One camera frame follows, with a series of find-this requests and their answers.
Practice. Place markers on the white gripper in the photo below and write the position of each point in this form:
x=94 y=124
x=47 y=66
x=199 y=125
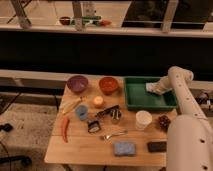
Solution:
x=162 y=86

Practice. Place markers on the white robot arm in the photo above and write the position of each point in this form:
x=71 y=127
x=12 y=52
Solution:
x=190 y=135

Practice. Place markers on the green plastic tray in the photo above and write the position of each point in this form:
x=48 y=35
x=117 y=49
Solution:
x=138 y=98

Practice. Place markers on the dark red grape bunch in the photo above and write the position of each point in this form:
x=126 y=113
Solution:
x=164 y=122

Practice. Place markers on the white cup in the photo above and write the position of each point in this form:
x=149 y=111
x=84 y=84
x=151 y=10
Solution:
x=143 y=119

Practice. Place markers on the orange bowl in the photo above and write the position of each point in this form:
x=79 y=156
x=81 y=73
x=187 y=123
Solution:
x=108 y=85

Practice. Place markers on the small metal cup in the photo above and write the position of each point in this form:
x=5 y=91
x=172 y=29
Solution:
x=115 y=116

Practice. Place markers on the black rectangular block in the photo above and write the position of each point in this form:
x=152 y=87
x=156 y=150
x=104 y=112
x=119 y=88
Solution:
x=157 y=146

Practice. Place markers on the small orange fruit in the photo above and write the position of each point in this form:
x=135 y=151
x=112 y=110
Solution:
x=98 y=101

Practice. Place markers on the blue sponge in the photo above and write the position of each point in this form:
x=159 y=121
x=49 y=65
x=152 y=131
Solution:
x=124 y=148

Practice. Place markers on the black binder clip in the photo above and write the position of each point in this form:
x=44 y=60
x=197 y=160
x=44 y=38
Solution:
x=93 y=126

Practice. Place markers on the wooden table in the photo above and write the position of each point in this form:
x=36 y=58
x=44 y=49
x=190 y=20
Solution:
x=84 y=148

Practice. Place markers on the blue cup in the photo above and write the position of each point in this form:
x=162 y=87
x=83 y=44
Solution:
x=82 y=112

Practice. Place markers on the orange background object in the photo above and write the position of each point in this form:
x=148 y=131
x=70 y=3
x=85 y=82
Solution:
x=105 y=23

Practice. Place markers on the purple bowl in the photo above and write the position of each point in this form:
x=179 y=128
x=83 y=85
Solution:
x=77 y=83

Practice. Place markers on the green background object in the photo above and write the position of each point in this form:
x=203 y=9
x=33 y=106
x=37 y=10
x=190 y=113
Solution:
x=94 y=20

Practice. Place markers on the yellow banana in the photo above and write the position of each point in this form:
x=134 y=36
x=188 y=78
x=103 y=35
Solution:
x=68 y=106

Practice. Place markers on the red chili pepper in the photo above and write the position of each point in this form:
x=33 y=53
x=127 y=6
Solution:
x=64 y=127

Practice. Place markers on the dark red background bowl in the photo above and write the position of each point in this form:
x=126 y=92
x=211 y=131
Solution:
x=65 y=20

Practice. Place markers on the black handled tool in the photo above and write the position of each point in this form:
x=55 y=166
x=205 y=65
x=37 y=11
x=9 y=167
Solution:
x=106 y=111

